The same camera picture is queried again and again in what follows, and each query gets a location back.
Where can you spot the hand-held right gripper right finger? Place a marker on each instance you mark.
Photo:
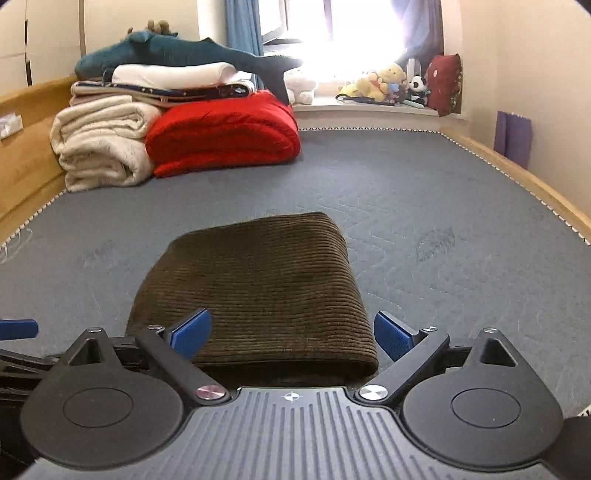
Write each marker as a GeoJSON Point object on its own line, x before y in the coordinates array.
{"type": "Point", "coordinates": [392, 334]}

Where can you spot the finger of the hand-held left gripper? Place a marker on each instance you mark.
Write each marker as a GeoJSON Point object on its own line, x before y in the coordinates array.
{"type": "Point", "coordinates": [16, 329]}

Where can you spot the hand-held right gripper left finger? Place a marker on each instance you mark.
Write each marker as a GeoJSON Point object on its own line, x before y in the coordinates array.
{"type": "Point", "coordinates": [194, 330]}

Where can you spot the grey quilted mattress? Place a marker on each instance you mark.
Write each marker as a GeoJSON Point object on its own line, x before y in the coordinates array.
{"type": "Point", "coordinates": [415, 194]}

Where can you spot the red folded quilt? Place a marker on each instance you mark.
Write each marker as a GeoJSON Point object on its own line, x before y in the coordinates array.
{"type": "Point", "coordinates": [221, 134]}

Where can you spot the small white box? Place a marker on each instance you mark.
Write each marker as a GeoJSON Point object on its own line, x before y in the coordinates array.
{"type": "Point", "coordinates": [10, 127]}

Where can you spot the cream fleece folded blanket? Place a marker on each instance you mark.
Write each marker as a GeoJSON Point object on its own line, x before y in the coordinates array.
{"type": "Point", "coordinates": [97, 143]}

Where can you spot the white window sill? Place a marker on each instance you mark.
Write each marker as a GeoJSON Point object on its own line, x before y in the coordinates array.
{"type": "Point", "coordinates": [369, 115]}

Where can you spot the purple mat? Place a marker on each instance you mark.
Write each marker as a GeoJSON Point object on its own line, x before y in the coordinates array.
{"type": "Point", "coordinates": [512, 138]}

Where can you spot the navy star-printed blanket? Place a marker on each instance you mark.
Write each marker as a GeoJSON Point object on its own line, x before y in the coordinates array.
{"type": "Point", "coordinates": [203, 91]}

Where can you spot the panda plush toy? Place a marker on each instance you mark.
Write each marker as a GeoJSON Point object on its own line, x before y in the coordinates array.
{"type": "Point", "coordinates": [418, 90]}

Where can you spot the yellow bear plush toy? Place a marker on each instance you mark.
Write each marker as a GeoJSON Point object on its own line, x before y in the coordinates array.
{"type": "Point", "coordinates": [376, 83]}

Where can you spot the white folded blanket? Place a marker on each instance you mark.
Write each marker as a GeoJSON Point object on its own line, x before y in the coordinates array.
{"type": "Point", "coordinates": [171, 74]}

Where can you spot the dark red cushion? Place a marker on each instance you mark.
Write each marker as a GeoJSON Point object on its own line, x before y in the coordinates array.
{"type": "Point", "coordinates": [443, 83]}

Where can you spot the white plush toy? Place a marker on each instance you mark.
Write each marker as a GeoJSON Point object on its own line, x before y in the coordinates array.
{"type": "Point", "coordinates": [300, 85]}

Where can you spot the blue shark plush toy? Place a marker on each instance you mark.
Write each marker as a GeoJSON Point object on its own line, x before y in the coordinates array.
{"type": "Point", "coordinates": [175, 51]}

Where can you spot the white wardrobe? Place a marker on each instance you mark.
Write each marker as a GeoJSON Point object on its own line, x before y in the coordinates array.
{"type": "Point", "coordinates": [41, 37]}

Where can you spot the brown plush toy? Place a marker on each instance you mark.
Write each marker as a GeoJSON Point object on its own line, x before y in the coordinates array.
{"type": "Point", "coordinates": [154, 27]}

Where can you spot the blue curtain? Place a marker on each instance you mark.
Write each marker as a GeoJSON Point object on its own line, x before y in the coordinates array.
{"type": "Point", "coordinates": [422, 27]}
{"type": "Point", "coordinates": [242, 25]}

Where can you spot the wooden bed frame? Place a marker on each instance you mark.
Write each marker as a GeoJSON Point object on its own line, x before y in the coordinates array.
{"type": "Point", "coordinates": [32, 175]}

